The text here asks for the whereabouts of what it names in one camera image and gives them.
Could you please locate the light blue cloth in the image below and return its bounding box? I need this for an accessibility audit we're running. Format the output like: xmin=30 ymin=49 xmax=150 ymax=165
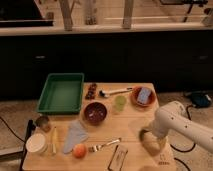
xmin=63 ymin=120 xmax=88 ymax=154

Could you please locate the green plastic tray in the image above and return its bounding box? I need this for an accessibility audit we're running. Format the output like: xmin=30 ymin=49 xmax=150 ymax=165
xmin=37 ymin=73 xmax=84 ymax=115

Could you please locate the black rectangular device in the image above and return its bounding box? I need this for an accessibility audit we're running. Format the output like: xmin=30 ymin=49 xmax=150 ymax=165
xmin=108 ymin=145 xmax=128 ymax=171

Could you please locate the purple bowl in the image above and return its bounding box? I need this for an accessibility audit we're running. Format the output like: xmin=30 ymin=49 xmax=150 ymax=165
xmin=84 ymin=102 xmax=107 ymax=125

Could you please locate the small brown cup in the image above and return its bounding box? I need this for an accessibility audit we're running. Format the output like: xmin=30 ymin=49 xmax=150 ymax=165
xmin=35 ymin=116 xmax=51 ymax=132

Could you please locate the black cable right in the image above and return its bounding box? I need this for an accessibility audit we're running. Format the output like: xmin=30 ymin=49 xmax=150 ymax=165
xmin=170 ymin=103 xmax=201 ymax=171

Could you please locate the black cable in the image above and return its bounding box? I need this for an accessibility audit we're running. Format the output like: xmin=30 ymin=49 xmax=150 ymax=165
xmin=0 ymin=115 xmax=27 ymax=144
xmin=170 ymin=103 xmax=201 ymax=171

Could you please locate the blue sponge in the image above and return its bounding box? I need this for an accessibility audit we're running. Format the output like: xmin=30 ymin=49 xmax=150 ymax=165
xmin=137 ymin=87 xmax=151 ymax=104

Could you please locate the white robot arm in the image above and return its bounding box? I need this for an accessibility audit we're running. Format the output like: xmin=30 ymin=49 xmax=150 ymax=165
xmin=139 ymin=101 xmax=213 ymax=154

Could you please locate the white round container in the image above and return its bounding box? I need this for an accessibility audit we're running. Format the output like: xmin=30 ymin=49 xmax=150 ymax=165
xmin=26 ymin=133 xmax=47 ymax=154

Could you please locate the dark blue floor object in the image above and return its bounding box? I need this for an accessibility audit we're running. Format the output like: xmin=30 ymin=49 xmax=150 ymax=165
xmin=190 ymin=92 xmax=212 ymax=108

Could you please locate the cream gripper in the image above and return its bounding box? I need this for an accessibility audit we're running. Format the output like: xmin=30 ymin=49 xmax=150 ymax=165
xmin=139 ymin=128 xmax=167 ymax=156

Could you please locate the green plastic cup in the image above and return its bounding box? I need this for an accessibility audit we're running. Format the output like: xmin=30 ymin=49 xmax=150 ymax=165
xmin=115 ymin=96 xmax=127 ymax=111

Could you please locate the orange bowl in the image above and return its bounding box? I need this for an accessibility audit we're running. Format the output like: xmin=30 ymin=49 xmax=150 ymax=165
xmin=130 ymin=86 xmax=156 ymax=107

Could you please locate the dark grape bunch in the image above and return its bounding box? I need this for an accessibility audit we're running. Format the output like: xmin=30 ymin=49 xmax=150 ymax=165
xmin=85 ymin=83 xmax=97 ymax=100

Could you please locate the black table clamp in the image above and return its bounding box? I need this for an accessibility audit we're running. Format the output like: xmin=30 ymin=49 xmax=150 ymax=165
xmin=19 ymin=120 xmax=36 ymax=171

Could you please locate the black cable left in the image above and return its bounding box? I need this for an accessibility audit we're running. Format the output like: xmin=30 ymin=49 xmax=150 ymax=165
xmin=0 ymin=115 xmax=27 ymax=144

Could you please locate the orange peach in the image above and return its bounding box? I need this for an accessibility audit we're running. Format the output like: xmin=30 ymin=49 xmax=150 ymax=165
xmin=73 ymin=144 xmax=87 ymax=158

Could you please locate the silver fork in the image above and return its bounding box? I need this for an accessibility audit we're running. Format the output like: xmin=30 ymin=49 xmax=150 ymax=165
xmin=88 ymin=138 xmax=122 ymax=152

